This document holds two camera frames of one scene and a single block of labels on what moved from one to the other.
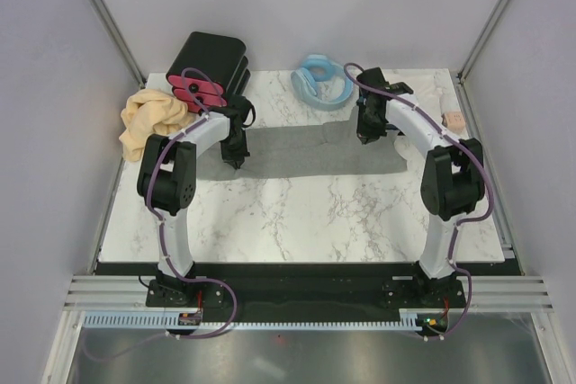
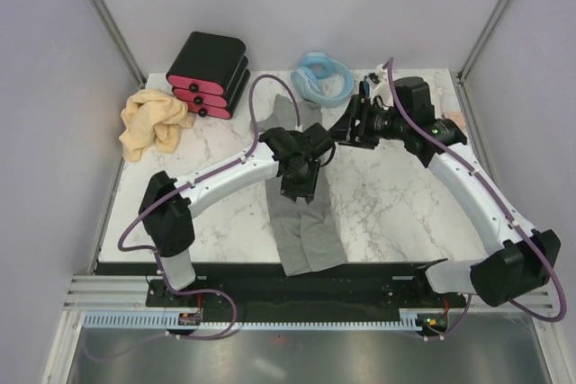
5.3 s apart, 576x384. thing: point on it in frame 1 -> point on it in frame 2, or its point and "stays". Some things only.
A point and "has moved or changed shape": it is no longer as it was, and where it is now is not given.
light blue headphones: (321, 83) stays
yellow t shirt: (149, 112) stays
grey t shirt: (319, 150) has moved or changed shape
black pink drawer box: (208, 70) stays
